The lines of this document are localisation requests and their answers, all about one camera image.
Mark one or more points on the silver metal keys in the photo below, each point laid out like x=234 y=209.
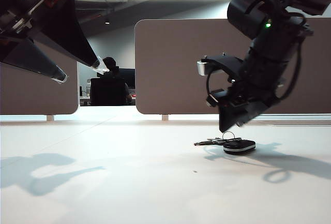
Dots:
x=209 y=142

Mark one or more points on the seated person in dark clothes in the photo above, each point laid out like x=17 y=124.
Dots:
x=110 y=63

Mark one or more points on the black computer monitor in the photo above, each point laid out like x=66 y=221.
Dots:
x=129 y=76

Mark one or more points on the black key fob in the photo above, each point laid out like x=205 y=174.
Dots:
x=239 y=146

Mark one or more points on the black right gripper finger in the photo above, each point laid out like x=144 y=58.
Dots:
x=244 y=120
x=227 y=116

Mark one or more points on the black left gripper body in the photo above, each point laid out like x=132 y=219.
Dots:
x=31 y=4

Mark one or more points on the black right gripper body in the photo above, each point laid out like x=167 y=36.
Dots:
x=263 y=84

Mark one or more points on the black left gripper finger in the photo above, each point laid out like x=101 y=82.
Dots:
x=69 y=35
x=20 y=53

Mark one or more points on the black office chair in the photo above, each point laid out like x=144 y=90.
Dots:
x=106 y=92

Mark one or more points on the brown desk partition panel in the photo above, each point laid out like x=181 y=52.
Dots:
x=168 y=66
x=26 y=94

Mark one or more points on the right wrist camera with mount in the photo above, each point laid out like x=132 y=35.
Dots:
x=219 y=62

